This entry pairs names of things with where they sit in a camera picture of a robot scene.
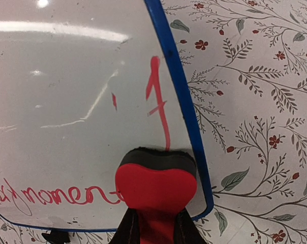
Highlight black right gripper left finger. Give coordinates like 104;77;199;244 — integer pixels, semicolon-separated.
110;208;140;244

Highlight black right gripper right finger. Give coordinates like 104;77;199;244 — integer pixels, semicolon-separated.
173;208;207;244

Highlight red whiteboard eraser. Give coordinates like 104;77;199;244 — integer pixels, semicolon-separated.
115;147;197;243

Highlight small whiteboard blue frame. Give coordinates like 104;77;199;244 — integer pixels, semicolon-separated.
0;1;213;232

